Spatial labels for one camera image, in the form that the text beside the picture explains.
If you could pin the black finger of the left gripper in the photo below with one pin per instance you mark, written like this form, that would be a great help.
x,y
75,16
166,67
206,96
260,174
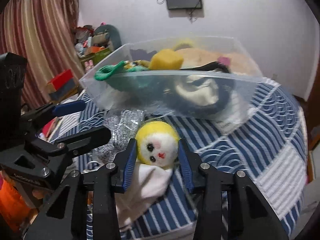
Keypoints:
x,y
85,141

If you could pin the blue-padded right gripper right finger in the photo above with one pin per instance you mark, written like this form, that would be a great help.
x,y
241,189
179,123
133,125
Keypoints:
x,y
249,214

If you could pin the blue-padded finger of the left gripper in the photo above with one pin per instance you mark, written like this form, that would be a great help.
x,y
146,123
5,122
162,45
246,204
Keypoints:
x,y
68,108

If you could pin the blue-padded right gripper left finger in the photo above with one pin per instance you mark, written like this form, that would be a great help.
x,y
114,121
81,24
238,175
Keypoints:
x,y
64,216

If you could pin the silver metallic scrubber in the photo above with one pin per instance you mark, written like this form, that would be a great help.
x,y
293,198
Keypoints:
x,y
123,125

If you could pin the green knitted cloth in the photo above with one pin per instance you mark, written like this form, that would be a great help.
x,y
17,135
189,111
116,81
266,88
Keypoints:
x,y
133,82

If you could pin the white drawstring cloth bag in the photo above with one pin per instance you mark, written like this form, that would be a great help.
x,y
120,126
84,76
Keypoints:
x,y
148,183

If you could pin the yellow green sponge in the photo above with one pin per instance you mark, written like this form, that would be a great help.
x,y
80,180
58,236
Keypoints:
x,y
166,59

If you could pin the clear plastic storage box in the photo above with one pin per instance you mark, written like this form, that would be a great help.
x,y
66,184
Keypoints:
x,y
105,97

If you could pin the yellow white plush doll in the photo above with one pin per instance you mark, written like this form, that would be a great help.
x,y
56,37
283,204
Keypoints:
x,y
157,144

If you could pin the red and blue box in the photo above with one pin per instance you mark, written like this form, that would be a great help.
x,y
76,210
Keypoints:
x,y
59,86

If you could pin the pink rabbit toy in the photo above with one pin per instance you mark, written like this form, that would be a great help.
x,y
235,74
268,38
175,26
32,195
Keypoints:
x,y
89,65

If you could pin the green storage box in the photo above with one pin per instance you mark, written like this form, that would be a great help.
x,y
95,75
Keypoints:
x,y
96,57

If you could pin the blue white patterned bedspread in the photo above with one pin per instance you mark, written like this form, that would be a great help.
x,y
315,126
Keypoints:
x,y
270,146

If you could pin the grey green plush toy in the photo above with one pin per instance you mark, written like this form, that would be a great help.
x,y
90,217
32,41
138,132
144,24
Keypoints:
x,y
107,36

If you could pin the striped red beige curtain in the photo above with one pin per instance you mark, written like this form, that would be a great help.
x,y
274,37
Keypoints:
x,y
42,31

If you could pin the dark purple clothing pile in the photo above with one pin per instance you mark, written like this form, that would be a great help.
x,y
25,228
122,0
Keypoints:
x,y
140,54

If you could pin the yellow curved pillow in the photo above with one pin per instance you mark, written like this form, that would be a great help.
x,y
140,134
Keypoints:
x,y
183,44

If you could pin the beige patchwork blanket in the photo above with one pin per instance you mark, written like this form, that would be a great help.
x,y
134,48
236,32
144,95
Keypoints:
x,y
237,63

